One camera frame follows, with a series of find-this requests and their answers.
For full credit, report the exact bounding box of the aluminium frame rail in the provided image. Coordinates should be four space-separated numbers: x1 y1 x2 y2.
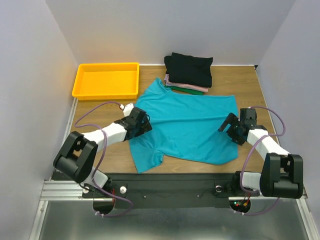
28 97 87 240

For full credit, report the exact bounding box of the folded pink t shirt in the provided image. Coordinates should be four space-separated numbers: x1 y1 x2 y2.
165 81 209 93

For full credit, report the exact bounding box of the folded black t shirt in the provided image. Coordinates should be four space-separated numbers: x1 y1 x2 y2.
164 52 214 88

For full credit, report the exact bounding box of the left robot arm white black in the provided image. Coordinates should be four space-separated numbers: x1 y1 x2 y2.
53 104 152 200

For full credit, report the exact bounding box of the folded lavender t shirt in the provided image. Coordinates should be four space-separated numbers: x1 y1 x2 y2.
164 74 169 84

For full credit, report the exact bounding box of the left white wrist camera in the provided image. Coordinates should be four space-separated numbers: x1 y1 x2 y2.
119 103 135 117

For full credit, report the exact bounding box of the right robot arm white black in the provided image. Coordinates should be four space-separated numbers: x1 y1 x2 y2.
218 106 304 199

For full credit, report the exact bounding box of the folded green t shirt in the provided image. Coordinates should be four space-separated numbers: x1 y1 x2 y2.
168 86 204 96

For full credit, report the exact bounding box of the teal t shirt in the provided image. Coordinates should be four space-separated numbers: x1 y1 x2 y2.
129 78 238 173

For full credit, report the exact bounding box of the yellow plastic tray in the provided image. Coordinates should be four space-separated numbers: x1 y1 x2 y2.
71 62 140 101

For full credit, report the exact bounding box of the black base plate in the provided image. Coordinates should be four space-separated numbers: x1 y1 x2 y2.
51 172 292 210

